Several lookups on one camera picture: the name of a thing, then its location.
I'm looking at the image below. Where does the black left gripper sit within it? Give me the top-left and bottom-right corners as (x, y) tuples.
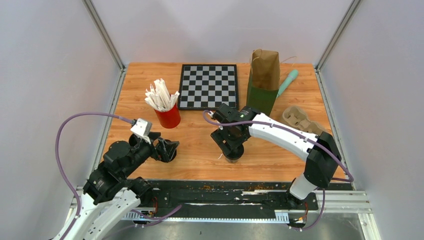
(121, 131), (180, 178)

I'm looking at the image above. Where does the black cup lid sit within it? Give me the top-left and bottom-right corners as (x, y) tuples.
(225, 145), (245, 159)

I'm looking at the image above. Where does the clear brown plastic cup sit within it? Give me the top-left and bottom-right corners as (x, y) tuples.
(226, 158), (239, 164)

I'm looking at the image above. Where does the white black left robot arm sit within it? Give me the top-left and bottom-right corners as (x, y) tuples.
(55, 132), (180, 240)

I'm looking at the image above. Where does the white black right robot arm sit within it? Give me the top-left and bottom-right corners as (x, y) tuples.
(203, 103), (340, 209)

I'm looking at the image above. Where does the black lid stack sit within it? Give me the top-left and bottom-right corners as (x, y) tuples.
(161, 149), (177, 163)

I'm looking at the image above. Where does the red straw holder cup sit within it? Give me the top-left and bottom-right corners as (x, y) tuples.
(154, 104), (181, 129)

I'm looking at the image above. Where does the white wrapped straws bundle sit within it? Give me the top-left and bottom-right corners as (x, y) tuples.
(144, 78), (180, 112)

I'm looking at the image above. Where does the black white chessboard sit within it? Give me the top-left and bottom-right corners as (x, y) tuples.
(177, 63), (240, 110)

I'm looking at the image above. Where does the green paper bag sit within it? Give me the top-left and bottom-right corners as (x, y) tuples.
(246, 48), (281, 116)

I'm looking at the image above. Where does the cardboard cup carrier tray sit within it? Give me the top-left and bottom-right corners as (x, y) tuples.
(281, 106), (328, 136)

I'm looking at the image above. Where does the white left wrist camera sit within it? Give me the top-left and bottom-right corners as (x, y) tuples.
(130, 118), (152, 144)

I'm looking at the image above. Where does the mint green handle tool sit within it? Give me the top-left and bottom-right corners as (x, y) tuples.
(276, 69), (299, 98)

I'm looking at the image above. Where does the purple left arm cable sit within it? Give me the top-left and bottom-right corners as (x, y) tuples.
(54, 111), (183, 233)

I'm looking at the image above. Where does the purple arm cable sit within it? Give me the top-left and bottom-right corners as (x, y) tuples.
(54, 111), (183, 233)
(202, 110), (355, 231)

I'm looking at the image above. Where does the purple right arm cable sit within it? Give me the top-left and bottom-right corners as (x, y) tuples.
(202, 110), (355, 231)

